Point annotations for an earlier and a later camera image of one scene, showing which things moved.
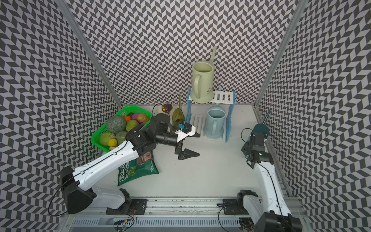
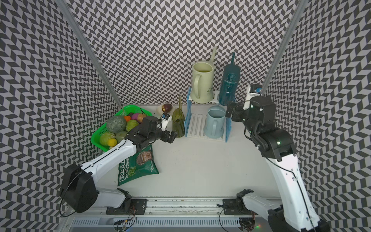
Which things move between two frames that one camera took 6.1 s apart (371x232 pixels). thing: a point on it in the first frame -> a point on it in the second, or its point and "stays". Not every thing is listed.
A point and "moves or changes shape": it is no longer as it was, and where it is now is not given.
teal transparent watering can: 261,128 moves or changes shape
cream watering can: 203,90 stays
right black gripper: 244,148 -> 238,108
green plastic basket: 131,109 stays
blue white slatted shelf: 198,122 stays
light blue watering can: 214,128 stays
